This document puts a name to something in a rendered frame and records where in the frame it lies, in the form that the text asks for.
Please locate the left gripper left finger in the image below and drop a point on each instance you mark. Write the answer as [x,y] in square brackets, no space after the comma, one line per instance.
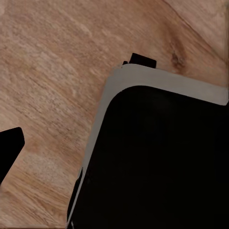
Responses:
[11,143]

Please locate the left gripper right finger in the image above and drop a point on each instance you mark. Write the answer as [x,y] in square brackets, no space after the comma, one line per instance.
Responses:
[221,141]

